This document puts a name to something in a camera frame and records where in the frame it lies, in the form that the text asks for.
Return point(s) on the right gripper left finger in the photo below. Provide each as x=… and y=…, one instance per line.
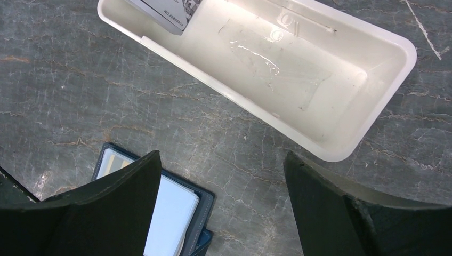
x=108, y=216

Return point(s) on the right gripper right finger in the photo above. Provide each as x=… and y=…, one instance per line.
x=336, y=216

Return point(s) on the white credit card gold chip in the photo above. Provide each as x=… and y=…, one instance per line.
x=172, y=15

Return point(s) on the blue card holder wallet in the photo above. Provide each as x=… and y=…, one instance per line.
x=180, y=216

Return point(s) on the white plastic tray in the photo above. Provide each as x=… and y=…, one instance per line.
x=318, y=75

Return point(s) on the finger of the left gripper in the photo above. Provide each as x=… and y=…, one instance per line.
x=14, y=195

